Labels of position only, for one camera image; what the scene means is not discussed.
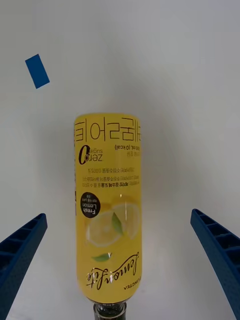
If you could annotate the yellow lemon label plastic bottle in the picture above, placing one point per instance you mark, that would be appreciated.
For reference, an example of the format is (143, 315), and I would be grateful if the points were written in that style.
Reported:
(107, 200)

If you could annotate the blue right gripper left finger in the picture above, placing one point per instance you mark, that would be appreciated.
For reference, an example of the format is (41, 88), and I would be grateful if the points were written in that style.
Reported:
(22, 255)

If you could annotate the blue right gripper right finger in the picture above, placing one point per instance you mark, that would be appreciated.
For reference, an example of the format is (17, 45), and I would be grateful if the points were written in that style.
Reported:
(222, 252)

